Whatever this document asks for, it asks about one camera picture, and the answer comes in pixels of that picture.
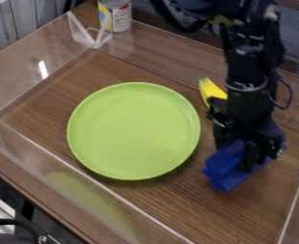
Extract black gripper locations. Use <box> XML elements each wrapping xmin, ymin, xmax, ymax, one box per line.
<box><xmin>206</xmin><ymin>87</ymin><xmax>288</xmax><ymax>174</ymax></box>

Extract blue block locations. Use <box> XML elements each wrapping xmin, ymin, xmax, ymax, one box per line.
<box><xmin>202</xmin><ymin>139</ymin><xmax>273</xmax><ymax>193</ymax></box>

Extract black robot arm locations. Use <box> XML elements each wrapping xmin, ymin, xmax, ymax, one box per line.
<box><xmin>149</xmin><ymin>0</ymin><xmax>290</xmax><ymax>172</ymax></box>

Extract green round plate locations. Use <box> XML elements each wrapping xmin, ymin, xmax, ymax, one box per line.
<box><xmin>67</xmin><ymin>82</ymin><xmax>201</xmax><ymax>180</ymax></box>

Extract yellow toy banana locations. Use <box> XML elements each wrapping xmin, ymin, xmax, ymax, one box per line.
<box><xmin>198</xmin><ymin>76</ymin><xmax>228</xmax><ymax>107</ymax></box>

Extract white yellow can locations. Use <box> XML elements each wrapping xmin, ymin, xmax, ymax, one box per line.
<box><xmin>97</xmin><ymin>0</ymin><xmax>131</xmax><ymax>33</ymax></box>

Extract clear acrylic enclosure wall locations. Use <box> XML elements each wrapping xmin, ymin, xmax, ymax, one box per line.
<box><xmin>0</xmin><ymin>13</ymin><xmax>193</xmax><ymax>244</ymax></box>

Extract black cable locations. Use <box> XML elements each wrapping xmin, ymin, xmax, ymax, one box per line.
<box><xmin>0</xmin><ymin>217</ymin><xmax>41</xmax><ymax>244</ymax></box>

